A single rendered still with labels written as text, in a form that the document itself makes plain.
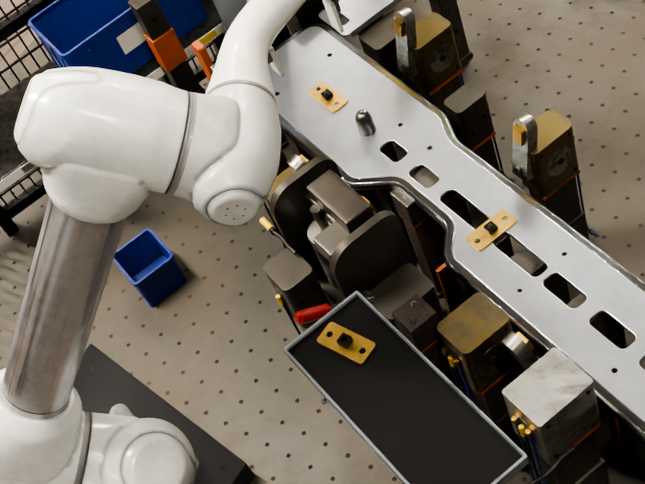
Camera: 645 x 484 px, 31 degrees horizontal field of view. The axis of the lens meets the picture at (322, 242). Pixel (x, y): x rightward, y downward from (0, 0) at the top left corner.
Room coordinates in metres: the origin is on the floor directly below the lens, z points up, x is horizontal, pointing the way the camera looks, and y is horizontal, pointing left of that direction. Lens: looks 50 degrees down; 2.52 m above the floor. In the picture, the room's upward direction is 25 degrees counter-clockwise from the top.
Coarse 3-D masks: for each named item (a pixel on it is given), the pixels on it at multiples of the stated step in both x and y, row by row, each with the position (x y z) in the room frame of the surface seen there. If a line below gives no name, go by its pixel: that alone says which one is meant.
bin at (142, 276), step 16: (144, 240) 1.68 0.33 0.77; (160, 240) 1.65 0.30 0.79; (128, 256) 1.67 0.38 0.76; (144, 256) 1.68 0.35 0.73; (160, 256) 1.69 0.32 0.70; (128, 272) 1.67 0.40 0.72; (144, 272) 1.67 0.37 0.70; (160, 272) 1.58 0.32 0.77; (176, 272) 1.59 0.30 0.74; (144, 288) 1.57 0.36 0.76; (160, 288) 1.58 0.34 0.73; (176, 288) 1.58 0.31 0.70
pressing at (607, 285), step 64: (320, 64) 1.69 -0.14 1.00; (320, 128) 1.53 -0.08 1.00; (384, 128) 1.46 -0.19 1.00; (448, 128) 1.40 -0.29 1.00; (512, 192) 1.21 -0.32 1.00; (448, 256) 1.14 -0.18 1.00; (576, 256) 1.04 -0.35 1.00; (512, 320) 0.98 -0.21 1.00; (576, 320) 0.93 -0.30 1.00; (640, 320) 0.88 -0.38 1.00; (640, 384) 0.79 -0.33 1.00
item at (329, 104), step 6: (318, 84) 1.64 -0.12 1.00; (324, 84) 1.63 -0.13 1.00; (312, 90) 1.63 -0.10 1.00; (330, 90) 1.61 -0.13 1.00; (312, 96) 1.62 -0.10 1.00; (318, 96) 1.61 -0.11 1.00; (324, 96) 1.59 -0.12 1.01; (330, 96) 1.59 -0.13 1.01; (336, 96) 1.59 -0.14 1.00; (342, 96) 1.58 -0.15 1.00; (324, 102) 1.59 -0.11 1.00; (330, 102) 1.58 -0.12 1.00; (336, 102) 1.57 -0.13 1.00; (342, 102) 1.57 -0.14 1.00; (330, 108) 1.57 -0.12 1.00; (336, 108) 1.56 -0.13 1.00
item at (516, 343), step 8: (512, 336) 0.88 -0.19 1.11; (520, 336) 0.89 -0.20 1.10; (504, 344) 0.89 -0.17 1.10; (512, 344) 0.87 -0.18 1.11; (520, 344) 0.87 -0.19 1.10; (528, 344) 0.87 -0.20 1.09; (512, 352) 0.88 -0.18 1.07; (520, 352) 0.86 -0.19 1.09; (528, 352) 0.87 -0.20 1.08; (520, 360) 0.86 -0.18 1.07; (528, 360) 0.86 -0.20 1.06; (536, 360) 0.87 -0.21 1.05
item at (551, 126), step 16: (544, 112) 1.30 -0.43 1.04; (544, 128) 1.27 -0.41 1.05; (560, 128) 1.25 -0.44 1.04; (544, 144) 1.23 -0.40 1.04; (560, 144) 1.24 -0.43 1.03; (544, 160) 1.22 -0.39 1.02; (560, 160) 1.23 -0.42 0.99; (576, 160) 1.24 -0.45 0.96; (544, 176) 1.22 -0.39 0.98; (560, 176) 1.23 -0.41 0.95; (544, 192) 1.22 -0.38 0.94; (560, 192) 1.24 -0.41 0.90; (576, 192) 1.25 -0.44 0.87; (560, 208) 1.24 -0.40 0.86; (576, 208) 1.25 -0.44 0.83; (576, 224) 1.24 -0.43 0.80
